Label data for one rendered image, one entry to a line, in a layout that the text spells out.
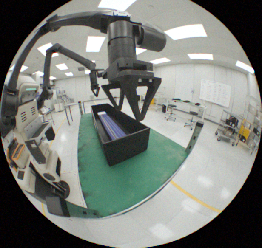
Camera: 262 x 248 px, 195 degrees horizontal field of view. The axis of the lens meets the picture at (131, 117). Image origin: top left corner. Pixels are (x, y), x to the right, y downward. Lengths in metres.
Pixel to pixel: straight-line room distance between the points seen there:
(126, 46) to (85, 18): 0.19
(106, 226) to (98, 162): 1.05
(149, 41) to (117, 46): 0.07
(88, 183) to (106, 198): 0.07
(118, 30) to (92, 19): 0.12
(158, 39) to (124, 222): 1.36
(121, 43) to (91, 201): 0.36
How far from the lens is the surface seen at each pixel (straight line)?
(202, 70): 5.01
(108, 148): 0.23
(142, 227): 1.23
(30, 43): 0.48
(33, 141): 0.49
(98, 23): 0.27
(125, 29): 0.18
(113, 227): 1.24
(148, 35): 0.19
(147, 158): 0.32
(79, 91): 9.59
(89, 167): 0.32
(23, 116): 0.57
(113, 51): 0.15
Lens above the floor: 1.20
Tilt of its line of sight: 22 degrees down
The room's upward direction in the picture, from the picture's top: straight up
